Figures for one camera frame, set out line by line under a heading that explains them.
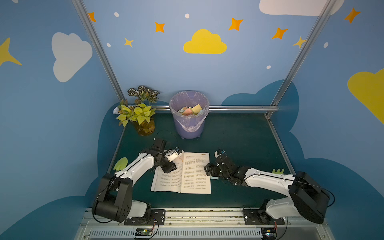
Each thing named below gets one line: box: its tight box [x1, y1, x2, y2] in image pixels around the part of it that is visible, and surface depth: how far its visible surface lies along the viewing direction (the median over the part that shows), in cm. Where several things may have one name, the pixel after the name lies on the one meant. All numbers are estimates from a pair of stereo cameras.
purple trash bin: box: [169, 90, 210, 140], surface depth 92 cm
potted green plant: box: [112, 85, 160, 136], surface depth 92 cm
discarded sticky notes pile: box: [178, 104, 203, 116], surface depth 104 cm
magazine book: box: [150, 152, 212, 194], surface depth 87 cm
